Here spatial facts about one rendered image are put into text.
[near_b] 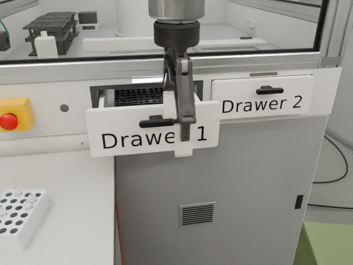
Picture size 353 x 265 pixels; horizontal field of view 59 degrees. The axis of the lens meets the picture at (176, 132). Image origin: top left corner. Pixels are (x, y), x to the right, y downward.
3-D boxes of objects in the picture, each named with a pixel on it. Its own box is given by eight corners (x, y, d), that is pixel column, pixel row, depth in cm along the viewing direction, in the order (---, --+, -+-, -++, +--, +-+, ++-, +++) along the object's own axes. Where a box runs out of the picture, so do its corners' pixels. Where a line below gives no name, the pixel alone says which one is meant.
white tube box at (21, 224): (22, 252, 52) (17, 235, 51) (-27, 251, 53) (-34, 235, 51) (50, 204, 63) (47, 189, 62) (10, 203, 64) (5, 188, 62)
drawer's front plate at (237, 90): (308, 113, 90) (315, 76, 85) (211, 120, 86) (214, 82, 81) (304, 111, 92) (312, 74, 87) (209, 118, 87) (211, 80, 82)
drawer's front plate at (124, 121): (218, 146, 73) (221, 102, 68) (91, 158, 68) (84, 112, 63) (216, 143, 74) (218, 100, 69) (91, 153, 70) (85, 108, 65)
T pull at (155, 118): (175, 125, 64) (175, 120, 64) (139, 129, 63) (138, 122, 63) (172, 119, 67) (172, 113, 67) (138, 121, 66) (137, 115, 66)
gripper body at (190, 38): (206, 22, 47) (203, 82, 51) (193, 16, 54) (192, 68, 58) (156, 23, 45) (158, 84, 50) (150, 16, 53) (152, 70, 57)
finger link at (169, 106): (163, 92, 62) (163, 91, 62) (164, 123, 65) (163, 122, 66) (178, 91, 62) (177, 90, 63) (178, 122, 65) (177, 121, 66)
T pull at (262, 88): (283, 93, 82) (284, 88, 81) (257, 95, 81) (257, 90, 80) (277, 89, 85) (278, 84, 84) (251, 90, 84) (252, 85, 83)
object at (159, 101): (186, 102, 77) (186, 100, 77) (114, 107, 74) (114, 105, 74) (185, 100, 79) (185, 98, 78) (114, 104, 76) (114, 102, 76)
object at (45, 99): (331, 114, 94) (342, 67, 87) (-36, 142, 78) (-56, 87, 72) (229, 48, 177) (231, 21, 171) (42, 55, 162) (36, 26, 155)
